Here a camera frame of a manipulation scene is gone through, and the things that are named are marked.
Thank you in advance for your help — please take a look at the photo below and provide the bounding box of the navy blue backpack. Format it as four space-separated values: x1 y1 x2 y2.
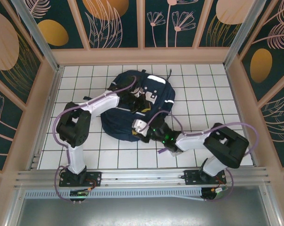
83 69 175 142

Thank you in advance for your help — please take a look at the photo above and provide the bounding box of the grey metal panel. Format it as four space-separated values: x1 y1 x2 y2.
16 197 278 226

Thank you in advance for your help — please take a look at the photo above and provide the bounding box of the long aluminium mounting rail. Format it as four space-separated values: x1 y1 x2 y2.
14 166 272 189

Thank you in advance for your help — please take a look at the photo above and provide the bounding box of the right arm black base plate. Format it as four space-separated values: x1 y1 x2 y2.
183 169 227 186

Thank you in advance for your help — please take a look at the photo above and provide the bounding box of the grey slotted cable duct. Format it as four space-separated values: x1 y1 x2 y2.
24 187 229 202

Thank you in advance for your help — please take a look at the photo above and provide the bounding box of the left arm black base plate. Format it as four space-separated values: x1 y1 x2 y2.
59 171 103 188

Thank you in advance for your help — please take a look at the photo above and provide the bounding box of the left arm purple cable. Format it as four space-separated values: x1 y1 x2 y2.
52 75 138 203

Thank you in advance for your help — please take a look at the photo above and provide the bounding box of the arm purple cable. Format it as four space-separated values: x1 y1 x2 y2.
141 110 260 203
52 75 138 203

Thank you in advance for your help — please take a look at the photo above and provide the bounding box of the aluminium frame post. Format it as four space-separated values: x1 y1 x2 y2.
10 0 64 71
223 0 267 69

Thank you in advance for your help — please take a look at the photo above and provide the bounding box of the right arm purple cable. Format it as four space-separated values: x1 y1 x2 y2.
141 110 260 203

